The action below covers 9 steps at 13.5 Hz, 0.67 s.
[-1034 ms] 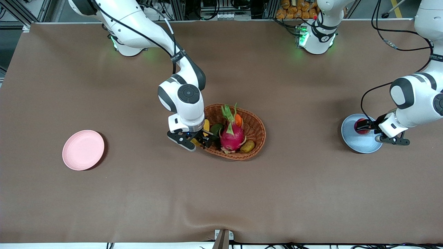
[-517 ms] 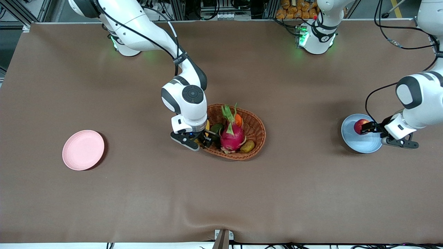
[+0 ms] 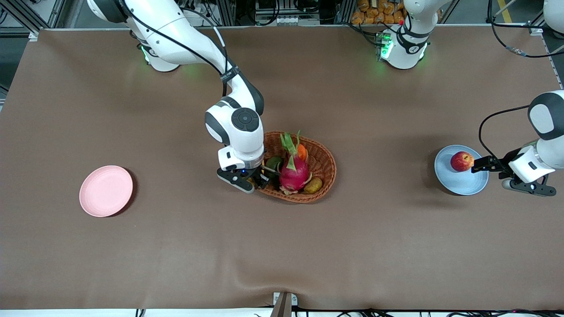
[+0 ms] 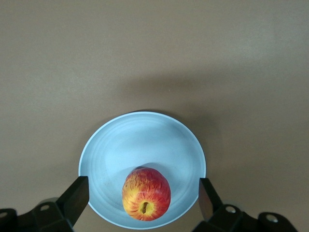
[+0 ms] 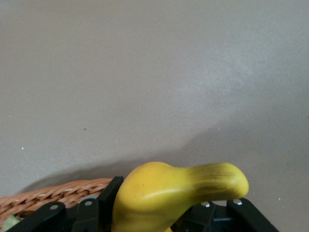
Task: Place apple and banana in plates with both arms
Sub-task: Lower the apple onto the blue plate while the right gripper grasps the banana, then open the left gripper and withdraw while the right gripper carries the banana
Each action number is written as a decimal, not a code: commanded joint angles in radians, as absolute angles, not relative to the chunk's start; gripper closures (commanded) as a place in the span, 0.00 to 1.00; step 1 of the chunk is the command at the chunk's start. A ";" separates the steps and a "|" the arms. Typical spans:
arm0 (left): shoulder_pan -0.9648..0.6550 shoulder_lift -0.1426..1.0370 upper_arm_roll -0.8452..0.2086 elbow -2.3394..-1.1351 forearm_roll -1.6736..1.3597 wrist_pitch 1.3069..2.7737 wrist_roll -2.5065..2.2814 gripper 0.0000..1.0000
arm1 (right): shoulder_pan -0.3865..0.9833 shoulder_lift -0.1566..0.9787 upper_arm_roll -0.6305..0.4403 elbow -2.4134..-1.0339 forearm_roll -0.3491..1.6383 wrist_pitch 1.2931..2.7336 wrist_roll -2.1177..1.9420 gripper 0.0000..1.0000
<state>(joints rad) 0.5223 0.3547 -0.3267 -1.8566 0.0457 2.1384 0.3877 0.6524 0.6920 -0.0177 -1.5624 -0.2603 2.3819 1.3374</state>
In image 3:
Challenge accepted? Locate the pile of orange objects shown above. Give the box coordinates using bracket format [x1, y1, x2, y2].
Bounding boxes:
[351, 0, 407, 25]

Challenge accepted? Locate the brown woven wicker basket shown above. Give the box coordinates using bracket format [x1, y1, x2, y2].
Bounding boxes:
[253, 131, 338, 203]

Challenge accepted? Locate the black cable with silver connector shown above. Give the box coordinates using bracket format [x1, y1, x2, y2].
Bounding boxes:
[486, 0, 564, 59]

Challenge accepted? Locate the pink round plate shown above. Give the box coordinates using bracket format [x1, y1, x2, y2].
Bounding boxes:
[79, 165, 134, 217]

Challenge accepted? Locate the brown table cover mat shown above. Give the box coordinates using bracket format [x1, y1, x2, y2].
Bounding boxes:
[0, 26, 564, 310]

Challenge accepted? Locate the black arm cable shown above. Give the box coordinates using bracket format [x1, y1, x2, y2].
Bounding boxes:
[479, 104, 534, 160]
[117, 0, 230, 96]

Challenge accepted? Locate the white power strip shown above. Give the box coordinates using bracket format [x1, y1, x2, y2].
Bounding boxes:
[180, 5, 213, 28]

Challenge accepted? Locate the grey equipment box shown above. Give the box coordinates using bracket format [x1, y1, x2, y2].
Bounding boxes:
[255, 0, 305, 26]

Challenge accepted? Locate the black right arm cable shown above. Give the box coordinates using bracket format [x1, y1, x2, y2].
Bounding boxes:
[117, 0, 230, 96]

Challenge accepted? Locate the light blue round plate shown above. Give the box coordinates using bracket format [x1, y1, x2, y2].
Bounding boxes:
[434, 144, 489, 195]

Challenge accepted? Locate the olive yellow pear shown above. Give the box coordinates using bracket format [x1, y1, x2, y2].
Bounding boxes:
[303, 177, 323, 195]

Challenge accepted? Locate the red yellow apple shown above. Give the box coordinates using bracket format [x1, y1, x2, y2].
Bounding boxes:
[450, 151, 475, 173]

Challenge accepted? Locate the metal table clamp bracket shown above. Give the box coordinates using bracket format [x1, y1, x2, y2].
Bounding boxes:
[271, 292, 298, 317]

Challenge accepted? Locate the magenta dragon fruit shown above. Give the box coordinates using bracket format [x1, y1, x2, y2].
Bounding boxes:
[278, 130, 313, 195]

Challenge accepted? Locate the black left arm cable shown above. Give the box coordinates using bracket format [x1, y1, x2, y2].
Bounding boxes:
[479, 104, 534, 160]

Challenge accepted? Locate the aluminium frame profile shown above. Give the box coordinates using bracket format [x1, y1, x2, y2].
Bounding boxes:
[528, 0, 564, 35]
[0, 0, 58, 32]

